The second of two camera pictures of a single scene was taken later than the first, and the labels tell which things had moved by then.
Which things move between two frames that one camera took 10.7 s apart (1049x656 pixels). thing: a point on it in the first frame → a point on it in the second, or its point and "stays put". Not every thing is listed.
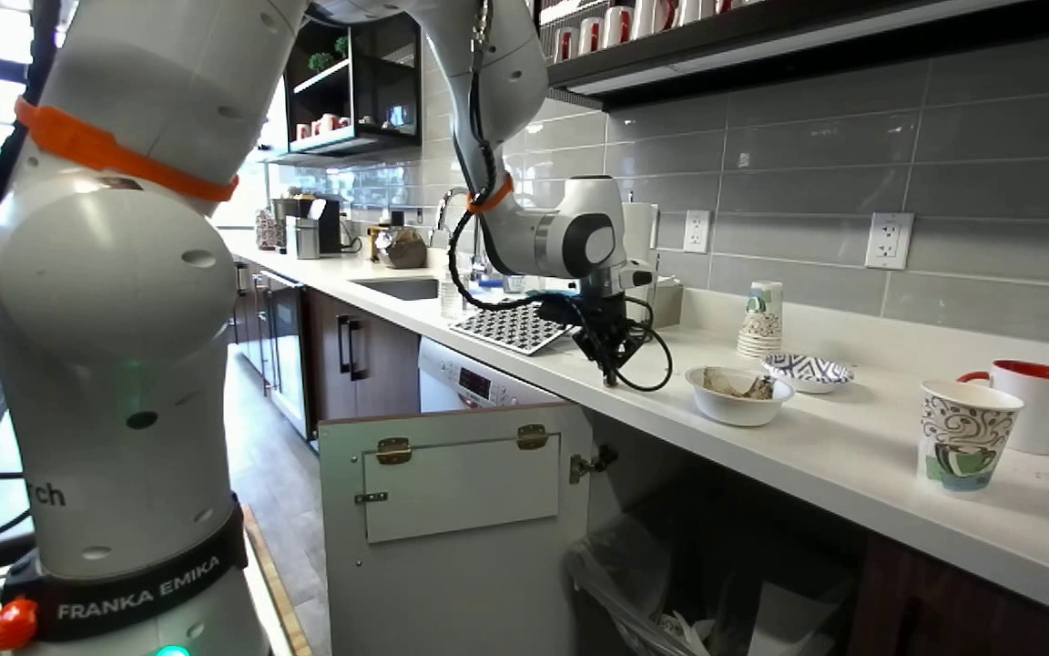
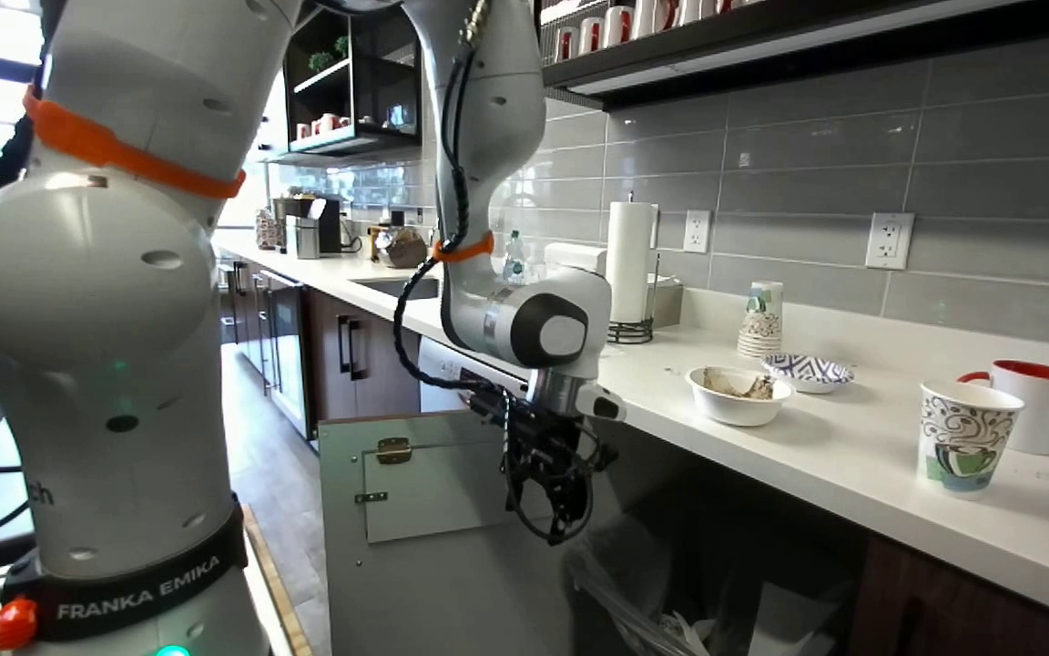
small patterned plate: (809, 369) stays put
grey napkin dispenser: (667, 300) stays put
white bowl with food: (737, 396) stays put
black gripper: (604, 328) → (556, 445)
